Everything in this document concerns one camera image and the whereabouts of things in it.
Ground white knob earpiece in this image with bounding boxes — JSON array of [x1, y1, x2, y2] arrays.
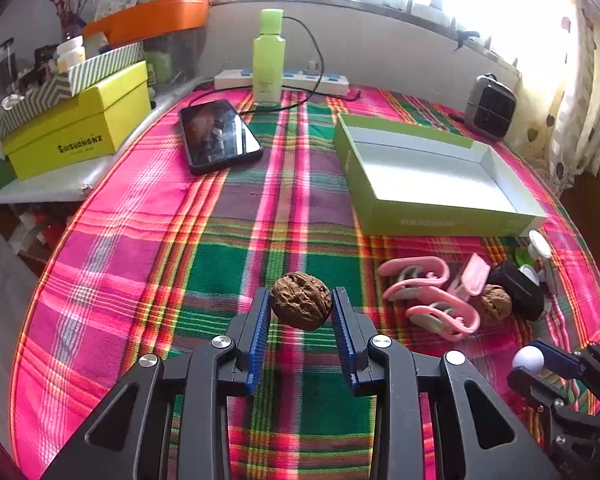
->
[[512, 344, 545, 373]]

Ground black round remote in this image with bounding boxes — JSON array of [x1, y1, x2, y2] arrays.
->
[[488, 260, 544, 322]]

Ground brown walnut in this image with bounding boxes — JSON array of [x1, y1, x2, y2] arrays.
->
[[272, 272, 332, 332], [474, 284, 513, 324]]

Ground pink clip lower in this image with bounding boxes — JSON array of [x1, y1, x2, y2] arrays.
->
[[405, 286, 481, 342]]

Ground pink clip upper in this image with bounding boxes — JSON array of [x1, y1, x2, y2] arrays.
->
[[377, 256, 450, 301]]

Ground white round green-base jar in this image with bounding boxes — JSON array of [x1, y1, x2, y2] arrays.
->
[[514, 230, 552, 285]]

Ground pink flat clip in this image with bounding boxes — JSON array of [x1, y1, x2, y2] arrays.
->
[[446, 252, 491, 302]]

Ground plaid pink green blanket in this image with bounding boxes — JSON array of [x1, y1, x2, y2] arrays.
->
[[9, 88, 600, 479]]

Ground green cardboard box tray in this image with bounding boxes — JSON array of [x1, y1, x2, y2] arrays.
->
[[334, 114, 546, 236]]

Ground grey small space heater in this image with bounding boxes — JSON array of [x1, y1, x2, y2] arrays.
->
[[464, 73, 517, 140]]

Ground heart pattern curtain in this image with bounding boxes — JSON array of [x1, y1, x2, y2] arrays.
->
[[506, 0, 600, 195]]

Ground white power strip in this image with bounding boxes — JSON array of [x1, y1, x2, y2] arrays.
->
[[214, 70, 350, 96]]

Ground black smartphone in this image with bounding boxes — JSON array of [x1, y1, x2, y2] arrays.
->
[[178, 100, 263, 176]]

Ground yellow shoe box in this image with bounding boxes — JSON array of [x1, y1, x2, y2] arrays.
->
[[2, 61, 151, 180]]

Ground black window hook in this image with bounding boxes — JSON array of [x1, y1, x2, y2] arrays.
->
[[454, 30, 480, 51]]

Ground striped grey white box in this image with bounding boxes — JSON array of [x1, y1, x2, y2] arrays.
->
[[0, 42, 145, 136]]

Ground green lotion bottle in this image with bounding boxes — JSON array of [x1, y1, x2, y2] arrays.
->
[[252, 9, 286, 106]]

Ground orange tray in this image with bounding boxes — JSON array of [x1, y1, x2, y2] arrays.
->
[[82, 0, 210, 48]]

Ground black charging cable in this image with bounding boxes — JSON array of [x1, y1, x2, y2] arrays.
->
[[188, 14, 362, 115]]

